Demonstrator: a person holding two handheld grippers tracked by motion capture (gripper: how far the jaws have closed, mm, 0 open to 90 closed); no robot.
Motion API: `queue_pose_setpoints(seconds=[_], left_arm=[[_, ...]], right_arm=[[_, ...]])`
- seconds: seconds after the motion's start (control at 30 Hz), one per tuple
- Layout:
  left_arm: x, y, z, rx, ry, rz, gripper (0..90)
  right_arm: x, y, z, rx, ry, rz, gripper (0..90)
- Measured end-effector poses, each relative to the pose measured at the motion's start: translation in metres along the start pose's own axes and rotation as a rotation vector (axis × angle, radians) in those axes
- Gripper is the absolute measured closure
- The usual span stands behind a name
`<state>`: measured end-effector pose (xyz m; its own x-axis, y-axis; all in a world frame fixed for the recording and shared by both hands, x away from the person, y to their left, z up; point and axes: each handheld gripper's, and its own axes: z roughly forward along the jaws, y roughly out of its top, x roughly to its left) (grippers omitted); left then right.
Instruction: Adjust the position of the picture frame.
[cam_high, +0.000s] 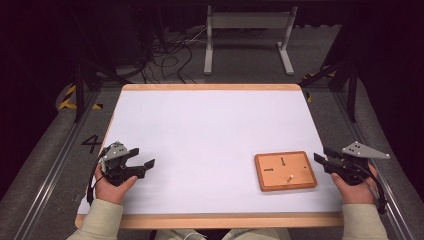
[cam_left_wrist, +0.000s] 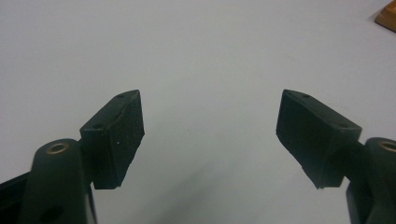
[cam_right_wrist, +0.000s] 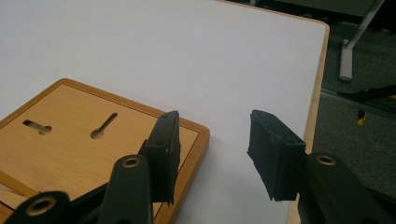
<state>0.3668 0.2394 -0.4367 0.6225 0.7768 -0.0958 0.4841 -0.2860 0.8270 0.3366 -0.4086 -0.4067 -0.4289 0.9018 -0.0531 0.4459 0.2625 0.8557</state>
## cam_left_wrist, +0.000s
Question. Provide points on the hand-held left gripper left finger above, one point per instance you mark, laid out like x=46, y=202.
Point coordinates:
x=112, y=140

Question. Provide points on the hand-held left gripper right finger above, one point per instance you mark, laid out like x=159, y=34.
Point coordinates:
x=311, y=140

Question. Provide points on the wooden picture frame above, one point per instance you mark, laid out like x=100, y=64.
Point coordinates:
x=388, y=17

